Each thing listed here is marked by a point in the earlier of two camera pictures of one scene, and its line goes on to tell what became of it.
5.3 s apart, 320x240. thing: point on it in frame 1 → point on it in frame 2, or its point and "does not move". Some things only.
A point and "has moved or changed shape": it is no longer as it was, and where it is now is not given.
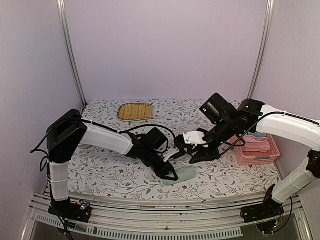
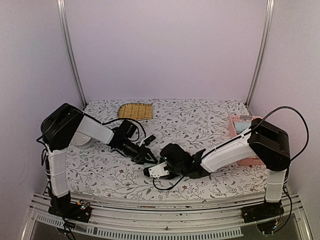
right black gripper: x=204 y=154 → x=162 y=159
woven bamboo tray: x=135 y=111 does not move
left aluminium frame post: x=61 y=7 does not move
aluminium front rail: x=216 y=220 does not move
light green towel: x=183 y=173 has moved or changed shape
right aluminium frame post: x=265 y=47 does not move
